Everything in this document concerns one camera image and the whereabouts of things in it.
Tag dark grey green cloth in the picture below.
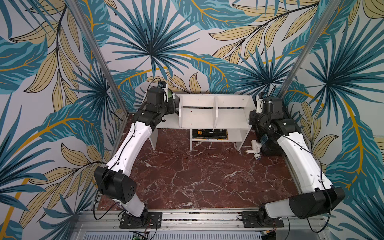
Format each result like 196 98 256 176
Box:
167 89 176 100

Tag white wooden bookshelf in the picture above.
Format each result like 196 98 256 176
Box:
150 94 256 151

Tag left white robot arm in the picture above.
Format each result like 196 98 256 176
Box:
94 87 176 221

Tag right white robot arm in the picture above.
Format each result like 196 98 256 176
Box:
249 94 346 219

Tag white pvc pipe fitting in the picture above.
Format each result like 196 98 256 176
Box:
246 140 262 160

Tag black yellow book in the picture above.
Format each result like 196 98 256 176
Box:
192 129 229 140

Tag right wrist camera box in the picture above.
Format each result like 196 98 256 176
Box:
256 92 266 114

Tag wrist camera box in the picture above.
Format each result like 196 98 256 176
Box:
256 92 266 114
158 80 168 94

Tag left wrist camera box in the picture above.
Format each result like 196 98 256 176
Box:
158 80 168 94

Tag right aluminium corner post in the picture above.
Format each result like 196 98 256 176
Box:
277 0 341 98

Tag aluminium corner post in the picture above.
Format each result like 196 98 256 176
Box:
68 0 129 117
277 0 341 98

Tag left aluminium corner post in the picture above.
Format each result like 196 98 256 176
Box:
68 0 129 117

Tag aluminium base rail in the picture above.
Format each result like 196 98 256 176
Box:
70 208 332 240

